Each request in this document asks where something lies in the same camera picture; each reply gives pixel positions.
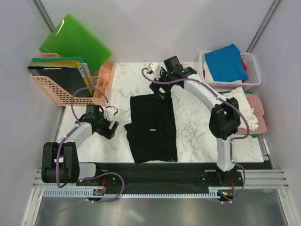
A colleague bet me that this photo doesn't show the white crumpled t shirt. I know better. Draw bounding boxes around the white crumpled t shirt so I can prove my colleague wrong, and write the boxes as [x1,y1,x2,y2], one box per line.
[222,87,259,131]

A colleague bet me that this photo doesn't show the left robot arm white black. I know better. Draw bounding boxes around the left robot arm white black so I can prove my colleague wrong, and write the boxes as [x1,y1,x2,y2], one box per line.
[41,105,119,188]

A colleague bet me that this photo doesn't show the white slotted cable duct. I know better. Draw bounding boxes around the white slotted cable duct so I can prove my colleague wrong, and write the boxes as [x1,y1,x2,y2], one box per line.
[42,188,220,199]

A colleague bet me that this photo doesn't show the white garment in basket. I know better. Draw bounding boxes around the white garment in basket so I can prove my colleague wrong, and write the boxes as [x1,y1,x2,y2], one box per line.
[202,61,243,83]

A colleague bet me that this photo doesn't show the pink t shirt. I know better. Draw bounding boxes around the pink t shirt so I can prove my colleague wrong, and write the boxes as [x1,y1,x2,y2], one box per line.
[246,94,267,135]

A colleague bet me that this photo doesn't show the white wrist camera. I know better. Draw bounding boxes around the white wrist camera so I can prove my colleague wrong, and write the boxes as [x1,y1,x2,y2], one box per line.
[103,103,119,122]
[147,63,162,80]

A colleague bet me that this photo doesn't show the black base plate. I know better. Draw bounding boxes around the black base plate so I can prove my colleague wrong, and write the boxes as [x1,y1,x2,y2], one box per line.
[75,161,245,195]

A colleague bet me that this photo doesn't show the yellow folder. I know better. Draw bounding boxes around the yellow folder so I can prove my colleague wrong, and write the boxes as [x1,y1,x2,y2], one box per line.
[29,60,94,89]

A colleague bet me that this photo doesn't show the white laundry basket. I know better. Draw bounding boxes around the white laundry basket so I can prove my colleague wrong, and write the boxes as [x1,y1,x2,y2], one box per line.
[199,50,261,90]

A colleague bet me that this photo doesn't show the orange compartment organizer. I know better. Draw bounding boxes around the orange compartment organizer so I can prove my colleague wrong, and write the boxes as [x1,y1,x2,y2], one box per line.
[92,60,115,106]

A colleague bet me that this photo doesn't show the red garment in basket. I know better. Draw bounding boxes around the red garment in basket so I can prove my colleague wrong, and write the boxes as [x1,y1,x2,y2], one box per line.
[240,58,248,83]

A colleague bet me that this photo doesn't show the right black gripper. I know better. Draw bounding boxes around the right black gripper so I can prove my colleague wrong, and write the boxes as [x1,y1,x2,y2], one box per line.
[149,67,174,100]

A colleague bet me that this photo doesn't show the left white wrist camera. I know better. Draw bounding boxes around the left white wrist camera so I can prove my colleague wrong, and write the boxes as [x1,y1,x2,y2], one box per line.
[103,103,119,122]

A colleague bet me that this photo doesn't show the blue folded t shirt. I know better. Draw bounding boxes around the blue folded t shirt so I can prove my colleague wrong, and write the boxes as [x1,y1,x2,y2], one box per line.
[204,44,248,82]

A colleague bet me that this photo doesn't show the orange file basket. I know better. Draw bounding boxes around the orange file basket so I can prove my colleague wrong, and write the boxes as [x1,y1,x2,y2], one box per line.
[30,52,106,106]

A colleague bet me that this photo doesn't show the black t shirt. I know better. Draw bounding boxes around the black t shirt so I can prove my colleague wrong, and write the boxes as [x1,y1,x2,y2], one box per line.
[124,93,178,163]

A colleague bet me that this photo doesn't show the green plastic board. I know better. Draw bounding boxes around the green plastic board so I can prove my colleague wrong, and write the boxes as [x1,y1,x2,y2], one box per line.
[39,14,111,74]

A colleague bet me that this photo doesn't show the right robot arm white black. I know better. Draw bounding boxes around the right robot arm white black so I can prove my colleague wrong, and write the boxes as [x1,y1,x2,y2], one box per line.
[142,56,240,186]

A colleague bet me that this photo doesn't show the teal folder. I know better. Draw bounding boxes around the teal folder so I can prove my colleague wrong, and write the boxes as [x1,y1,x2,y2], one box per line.
[31,57,84,63]

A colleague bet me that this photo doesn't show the black folder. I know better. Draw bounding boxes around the black folder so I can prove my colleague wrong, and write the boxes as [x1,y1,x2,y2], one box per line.
[27,66,90,95]

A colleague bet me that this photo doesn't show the green t shirt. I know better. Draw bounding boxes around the green t shirt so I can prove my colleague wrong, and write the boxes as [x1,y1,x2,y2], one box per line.
[220,90,258,138]

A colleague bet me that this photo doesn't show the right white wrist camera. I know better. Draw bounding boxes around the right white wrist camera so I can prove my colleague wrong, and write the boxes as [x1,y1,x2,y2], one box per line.
[147,63,162,80]

